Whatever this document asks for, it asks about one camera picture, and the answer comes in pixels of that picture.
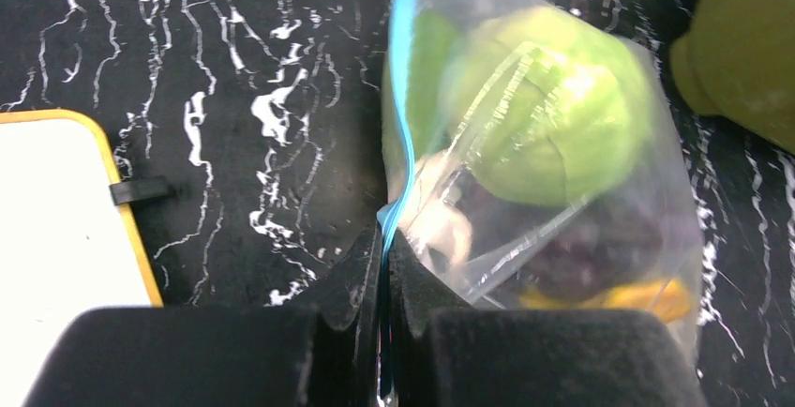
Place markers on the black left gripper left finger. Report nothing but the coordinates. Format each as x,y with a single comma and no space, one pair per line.
319,349

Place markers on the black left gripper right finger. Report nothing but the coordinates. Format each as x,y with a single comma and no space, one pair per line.
446,353

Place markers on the purple eggplant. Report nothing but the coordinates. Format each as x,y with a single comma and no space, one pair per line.
428,220

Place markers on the dark red grape bunch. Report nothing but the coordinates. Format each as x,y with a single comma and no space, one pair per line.
533,256

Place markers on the clear zip bag blue zipper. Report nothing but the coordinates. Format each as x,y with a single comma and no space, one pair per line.
662,156

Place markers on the yellow banana bunch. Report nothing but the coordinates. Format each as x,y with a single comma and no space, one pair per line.
667,300

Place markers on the green bell pepper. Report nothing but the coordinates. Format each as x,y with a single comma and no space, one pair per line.
433,38

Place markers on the white board orange edge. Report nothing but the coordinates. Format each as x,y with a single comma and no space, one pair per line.
66,246

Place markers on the olive green plastic bin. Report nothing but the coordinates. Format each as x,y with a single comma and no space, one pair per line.
736,60

